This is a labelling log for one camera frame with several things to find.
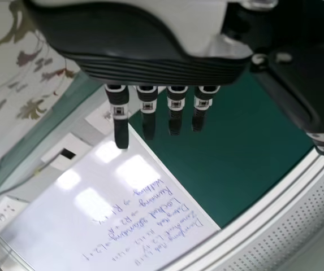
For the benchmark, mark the white socket strip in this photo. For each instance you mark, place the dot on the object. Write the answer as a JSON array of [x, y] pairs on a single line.
[[57, 152], [99, 115], [0, 214]]

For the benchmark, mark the plate with brown leaf pattern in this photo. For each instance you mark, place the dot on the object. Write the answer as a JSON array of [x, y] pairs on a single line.
[[9, 70]]

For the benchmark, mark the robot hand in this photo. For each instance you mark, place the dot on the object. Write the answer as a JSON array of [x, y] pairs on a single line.
[[156, 42]]

